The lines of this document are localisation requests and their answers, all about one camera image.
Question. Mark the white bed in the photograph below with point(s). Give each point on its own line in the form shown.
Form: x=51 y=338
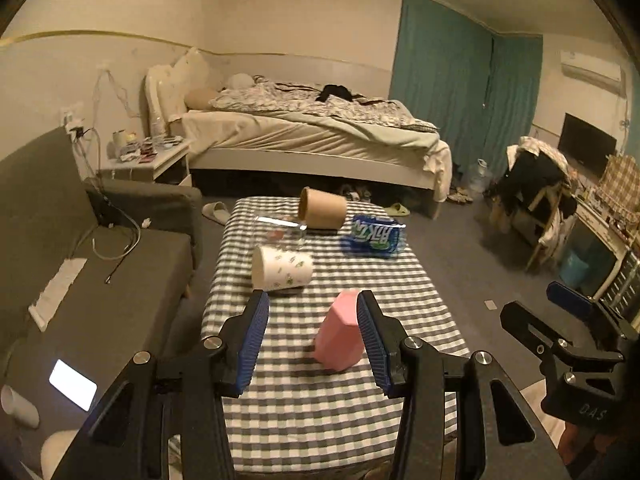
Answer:
x=300 y=145

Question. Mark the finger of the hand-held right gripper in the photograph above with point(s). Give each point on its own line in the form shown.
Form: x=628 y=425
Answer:
x=525 y=327
x=570 y=298

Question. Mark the pink faceted cup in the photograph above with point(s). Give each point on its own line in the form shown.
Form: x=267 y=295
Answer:
x=337 y=335

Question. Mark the blue label water bottle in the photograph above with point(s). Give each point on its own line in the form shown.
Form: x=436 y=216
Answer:
x=372 y=237

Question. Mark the checkered tablecloth table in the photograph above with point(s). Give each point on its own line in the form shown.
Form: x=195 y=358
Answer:
x=295 y=320

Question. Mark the person's right forearm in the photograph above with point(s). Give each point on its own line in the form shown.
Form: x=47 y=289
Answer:
x=572 y=452

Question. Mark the black garment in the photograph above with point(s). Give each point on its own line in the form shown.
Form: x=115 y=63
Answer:
x=334 y=92

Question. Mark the green slipper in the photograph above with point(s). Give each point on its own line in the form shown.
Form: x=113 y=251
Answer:
x=397 y=209

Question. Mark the clear water jug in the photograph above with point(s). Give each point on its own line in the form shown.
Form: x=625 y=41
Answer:
x=479 y=177

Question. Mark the blue waste bin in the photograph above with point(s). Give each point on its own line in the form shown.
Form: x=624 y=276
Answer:
x=575 y=267

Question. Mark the narrow teal curtain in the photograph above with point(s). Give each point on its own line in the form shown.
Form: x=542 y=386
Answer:
x=515 y=100

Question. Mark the wooden chair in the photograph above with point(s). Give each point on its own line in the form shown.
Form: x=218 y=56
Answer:
x=542 y=220

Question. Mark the patterned blanket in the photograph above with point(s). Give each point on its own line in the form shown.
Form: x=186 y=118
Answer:
x=310 y=102

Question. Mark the white television cabinet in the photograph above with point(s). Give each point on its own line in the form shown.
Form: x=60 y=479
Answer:
x=607 y=255

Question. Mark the pile of clothes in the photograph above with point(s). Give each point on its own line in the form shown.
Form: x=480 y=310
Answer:
x=535 y=170

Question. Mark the grey sofa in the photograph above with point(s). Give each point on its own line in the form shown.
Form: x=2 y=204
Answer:
x=45 y=220

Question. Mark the white nightstand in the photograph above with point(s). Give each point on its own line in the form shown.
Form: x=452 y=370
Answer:
x=150 y=162

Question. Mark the lit smartphone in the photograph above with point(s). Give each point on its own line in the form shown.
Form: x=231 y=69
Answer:
x=73 y=385

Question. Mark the white air conditioner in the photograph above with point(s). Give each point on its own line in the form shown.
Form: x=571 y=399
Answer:
x=590 y=70

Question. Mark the black television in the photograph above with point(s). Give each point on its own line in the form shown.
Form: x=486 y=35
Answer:
x=586 y=145

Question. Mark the clear glass cup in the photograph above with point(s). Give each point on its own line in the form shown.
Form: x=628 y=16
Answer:
x=280 y=230

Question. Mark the grey slipper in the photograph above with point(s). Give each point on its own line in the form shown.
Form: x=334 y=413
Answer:
x=216 y=212

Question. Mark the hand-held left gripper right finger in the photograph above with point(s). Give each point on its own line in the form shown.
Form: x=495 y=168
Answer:
x=372 y=347

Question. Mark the plaid cloth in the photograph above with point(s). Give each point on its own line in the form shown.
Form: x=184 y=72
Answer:
x=620 y=180

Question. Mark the clear plastic bottle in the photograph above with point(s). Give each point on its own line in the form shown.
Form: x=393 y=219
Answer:
x=157 y=129

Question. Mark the white cloth strip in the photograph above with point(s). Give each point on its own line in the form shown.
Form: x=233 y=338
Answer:
x=57 y=292

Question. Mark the small white cup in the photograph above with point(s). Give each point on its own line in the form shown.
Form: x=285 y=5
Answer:
x=20 y=407

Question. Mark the white printed paper cup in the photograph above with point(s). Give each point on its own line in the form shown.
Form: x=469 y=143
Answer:
x=282 y=269

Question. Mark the brown paper cup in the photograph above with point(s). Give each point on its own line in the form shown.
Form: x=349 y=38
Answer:
x=325 y=207

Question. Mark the wide teal curtain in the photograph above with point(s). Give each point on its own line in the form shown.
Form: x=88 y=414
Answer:
x=437 y=75

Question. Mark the white mug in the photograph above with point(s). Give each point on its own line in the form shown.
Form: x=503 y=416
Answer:
x=118 y=139

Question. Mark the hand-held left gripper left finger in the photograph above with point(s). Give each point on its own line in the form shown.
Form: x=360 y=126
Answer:
x=252 y=342

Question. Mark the beige pillow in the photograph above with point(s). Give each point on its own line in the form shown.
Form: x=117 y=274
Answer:
x=200 y=98

